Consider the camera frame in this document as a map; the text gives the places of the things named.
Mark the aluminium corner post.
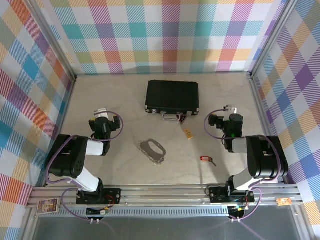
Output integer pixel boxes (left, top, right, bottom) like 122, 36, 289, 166
23, 0, 78, 82
248, 0, 300, 80

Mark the colourful picture card sticker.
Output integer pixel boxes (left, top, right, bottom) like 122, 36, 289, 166
36, 197, 60, 216

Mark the grey metal plate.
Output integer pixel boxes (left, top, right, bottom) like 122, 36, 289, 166
32, 214, 303, 240

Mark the small wired power connector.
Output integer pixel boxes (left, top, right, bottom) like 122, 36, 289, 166
86, 206, 111, 217
228, 204, 250, 213

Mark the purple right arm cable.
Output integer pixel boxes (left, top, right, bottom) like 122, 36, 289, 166
203, 106, 282, 223

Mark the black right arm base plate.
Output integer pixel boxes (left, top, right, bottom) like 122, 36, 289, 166
208, 186, 256, 204

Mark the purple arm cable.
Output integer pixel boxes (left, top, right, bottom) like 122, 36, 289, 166
203, 106, 282, 223
44, 111, 126, 222

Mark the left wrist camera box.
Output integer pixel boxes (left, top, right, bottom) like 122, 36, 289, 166
94, 107, 109, 120

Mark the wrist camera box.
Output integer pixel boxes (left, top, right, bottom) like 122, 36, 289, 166
223, 104, 238, 121
94, 107, 109, 120

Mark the aluminium table side rail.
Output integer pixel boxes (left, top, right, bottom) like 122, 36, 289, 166
42, 76, 78, 188
247, 72, 298, 186

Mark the perforated metal cable tray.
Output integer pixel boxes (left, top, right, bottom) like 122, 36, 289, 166
57, 207, 231, 217

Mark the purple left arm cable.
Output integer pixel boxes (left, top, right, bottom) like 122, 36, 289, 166
44, 111, 126, 222

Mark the silver metal keyring holder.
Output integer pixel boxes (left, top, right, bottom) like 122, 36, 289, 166
136, 138, 168, 166

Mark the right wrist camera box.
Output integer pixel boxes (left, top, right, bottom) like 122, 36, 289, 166
223, 104, 238, 121

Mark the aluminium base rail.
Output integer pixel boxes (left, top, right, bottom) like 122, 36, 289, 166
27, 184, 305, 208

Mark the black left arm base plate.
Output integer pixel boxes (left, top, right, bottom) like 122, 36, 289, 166
76, 187, 122, 205

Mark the black hard case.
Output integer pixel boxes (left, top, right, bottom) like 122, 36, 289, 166
144, 79, 201, 122

